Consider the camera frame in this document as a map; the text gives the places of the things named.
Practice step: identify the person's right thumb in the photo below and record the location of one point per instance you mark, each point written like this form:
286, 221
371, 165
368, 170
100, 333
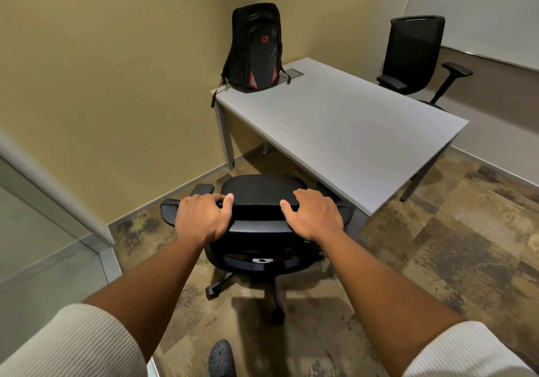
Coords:
289, 213

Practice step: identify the whiteboard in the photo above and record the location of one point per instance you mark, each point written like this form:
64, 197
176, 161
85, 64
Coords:
480, 14

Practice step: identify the person's right forearm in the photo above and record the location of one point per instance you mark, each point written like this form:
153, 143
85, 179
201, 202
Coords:
387, 296

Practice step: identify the white desk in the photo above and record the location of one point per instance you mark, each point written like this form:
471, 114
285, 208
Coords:
337, 128

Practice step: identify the black backpack with red accents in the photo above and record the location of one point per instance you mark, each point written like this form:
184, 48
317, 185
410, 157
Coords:
254, 48

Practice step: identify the person's left forearm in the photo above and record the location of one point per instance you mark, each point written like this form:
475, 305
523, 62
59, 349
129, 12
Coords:
147, 292

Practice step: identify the person's left hand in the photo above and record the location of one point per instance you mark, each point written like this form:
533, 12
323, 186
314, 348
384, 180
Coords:
198, 216

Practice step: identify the person's right hand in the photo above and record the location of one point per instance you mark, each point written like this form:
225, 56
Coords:
315, 216

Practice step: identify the person's left thumb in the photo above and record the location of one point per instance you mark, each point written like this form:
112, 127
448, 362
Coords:
228, 206

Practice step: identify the black perforated clog shoe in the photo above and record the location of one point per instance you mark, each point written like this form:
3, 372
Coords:
222, 360

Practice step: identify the black mesh office chair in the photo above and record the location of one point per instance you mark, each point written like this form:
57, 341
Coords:
415, 56

